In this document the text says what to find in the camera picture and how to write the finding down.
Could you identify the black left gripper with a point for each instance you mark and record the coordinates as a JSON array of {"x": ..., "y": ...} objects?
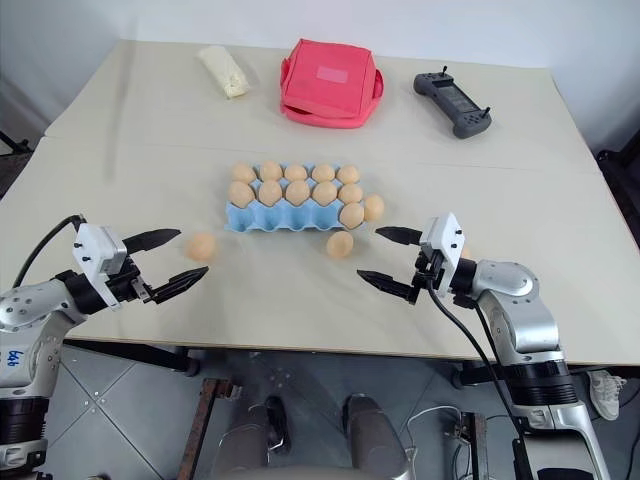
[{"x": 125, "y": 286}]

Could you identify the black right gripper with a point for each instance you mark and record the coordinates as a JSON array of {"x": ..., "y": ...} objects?
[{"x": 426, "y": 280}]

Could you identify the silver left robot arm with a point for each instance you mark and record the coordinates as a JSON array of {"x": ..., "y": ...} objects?
[{"x": 25, "y": 305}]

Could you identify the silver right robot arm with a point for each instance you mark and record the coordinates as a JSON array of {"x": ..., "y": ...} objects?
[{"x": 505, "y": 285}]

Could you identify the blue egg carton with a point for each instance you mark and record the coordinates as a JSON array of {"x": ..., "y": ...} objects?
[{"x": 280, "y": 220}]

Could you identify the brown egg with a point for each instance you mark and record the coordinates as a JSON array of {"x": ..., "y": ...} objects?
[
  {"x": 340, "y": 244},
  {"x": 240, "y": 194},
  {"x": 202, "y": 247},
  {"x": 323, "y": 173},
  {"x": 298, "y": 192},
  {"x": 325, "y": 192},
  {"x": 295, "y": 172},
  {"x": 270, "y": 193},
  {"x": 243, "y": 173},
  {"x": 348, "y": 174},
  {"x": 271, "y": 170},
  {"x": 350, "y": 193},
  {"x": 352, "y": 215},
  {"x": 374, "y": 208}
]

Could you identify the rusty metal bar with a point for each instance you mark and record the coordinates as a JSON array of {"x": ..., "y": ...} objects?
[
  {"x": 205, "y": 425},
  {"x": 474, "y": 445}
]

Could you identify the grey handheld remote controller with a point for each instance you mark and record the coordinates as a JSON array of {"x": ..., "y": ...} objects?
[{"x": 450, "y": 100}]

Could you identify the pink fabric bag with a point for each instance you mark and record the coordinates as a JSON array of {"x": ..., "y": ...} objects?
[{"x": 325, "y": 95}]

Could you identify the dark grey rounded leg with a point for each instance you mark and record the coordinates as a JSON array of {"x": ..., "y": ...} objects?
[
  {"x": 250, "y": 440},
  {"x": 372, "y": 440}
]

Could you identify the black stand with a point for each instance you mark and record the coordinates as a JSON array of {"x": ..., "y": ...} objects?
[{"x": 12, "y": 144}]

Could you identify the cream cloth roll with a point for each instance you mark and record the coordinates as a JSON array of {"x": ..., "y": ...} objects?
[{"x": 223, "y": 71}]

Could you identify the white sneaker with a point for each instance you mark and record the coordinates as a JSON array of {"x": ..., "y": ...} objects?
[{"x": 606, "y": 395}]

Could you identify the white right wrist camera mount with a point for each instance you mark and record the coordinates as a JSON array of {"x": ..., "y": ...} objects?
[{"x": 445, "y": 235}]

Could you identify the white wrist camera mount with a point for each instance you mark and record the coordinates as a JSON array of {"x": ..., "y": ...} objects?
[
  {"x": 93, "y": 250},
  {"x": 445, "y": 235}
]

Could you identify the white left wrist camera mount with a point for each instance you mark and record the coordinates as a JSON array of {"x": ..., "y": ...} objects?
[{"x": 93, "y": 250}]

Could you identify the black table frame bar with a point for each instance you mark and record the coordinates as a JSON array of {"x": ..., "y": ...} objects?
[
  {"x": 140, "y": 354},
  {"x": 475, "y": 374}
]

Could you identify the black equipment frame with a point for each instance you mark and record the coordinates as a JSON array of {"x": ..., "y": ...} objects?
[{"x": 622, "y": 160}]

